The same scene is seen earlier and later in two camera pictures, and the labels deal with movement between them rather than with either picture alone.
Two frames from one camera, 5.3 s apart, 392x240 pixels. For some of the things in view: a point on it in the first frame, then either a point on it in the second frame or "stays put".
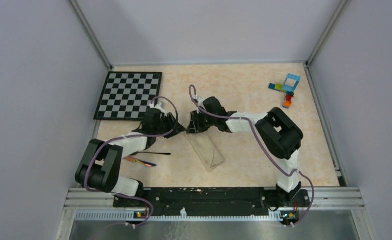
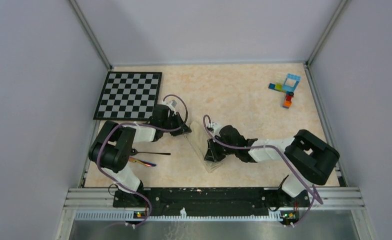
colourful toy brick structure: [288, 89] stays put
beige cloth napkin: [206, 149] stays put
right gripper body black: [206, 121] -> [219, 151]
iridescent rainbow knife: [132, 159] stays put
